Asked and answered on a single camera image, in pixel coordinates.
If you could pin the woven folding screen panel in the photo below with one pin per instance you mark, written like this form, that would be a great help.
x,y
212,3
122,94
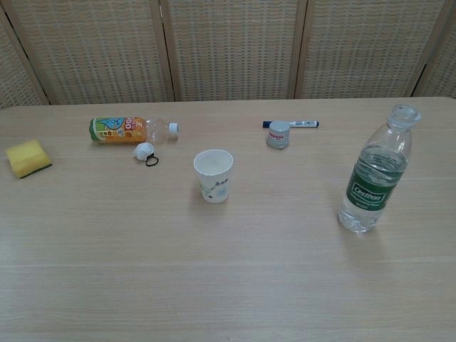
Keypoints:
x,y
14,78
231,46
92,50
441,75
370,46

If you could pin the blue whiteboard marker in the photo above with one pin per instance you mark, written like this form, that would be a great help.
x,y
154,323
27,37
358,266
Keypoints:
x,y
306,124

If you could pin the white printed paper cup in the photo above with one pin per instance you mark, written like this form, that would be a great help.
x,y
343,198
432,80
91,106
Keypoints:
x,y
213,178

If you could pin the transparent water bottle green label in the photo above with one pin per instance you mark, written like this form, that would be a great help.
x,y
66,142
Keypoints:
x,y
370,197

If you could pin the orange label juice bottle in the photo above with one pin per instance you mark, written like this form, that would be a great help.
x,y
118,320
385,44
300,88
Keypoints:
x,y
121,131

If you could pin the small grey jar red label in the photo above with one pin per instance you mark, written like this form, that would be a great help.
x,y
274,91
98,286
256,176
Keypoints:
x,y
278,137

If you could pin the yellow green sponge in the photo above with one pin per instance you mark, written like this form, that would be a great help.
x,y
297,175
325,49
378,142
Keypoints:
x,y
28,157

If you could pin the small white cap object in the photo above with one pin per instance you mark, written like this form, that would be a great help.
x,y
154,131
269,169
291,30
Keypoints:
x,y
142,150

